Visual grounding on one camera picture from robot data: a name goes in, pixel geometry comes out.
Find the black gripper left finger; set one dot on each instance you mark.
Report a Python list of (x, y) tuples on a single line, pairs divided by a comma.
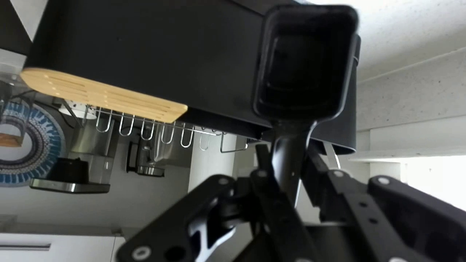
[(271, 227)]

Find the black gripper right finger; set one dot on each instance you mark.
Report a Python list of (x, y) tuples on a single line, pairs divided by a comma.
[(387, 218)]

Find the black spatula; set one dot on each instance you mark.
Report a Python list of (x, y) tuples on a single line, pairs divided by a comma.
[(303, 62)]

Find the clear drinking glass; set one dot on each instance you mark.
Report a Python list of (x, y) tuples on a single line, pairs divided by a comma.
[(147, 160)]

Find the blue patterned plate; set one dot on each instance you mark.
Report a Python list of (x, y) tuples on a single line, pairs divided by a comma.
[(44, 145)]

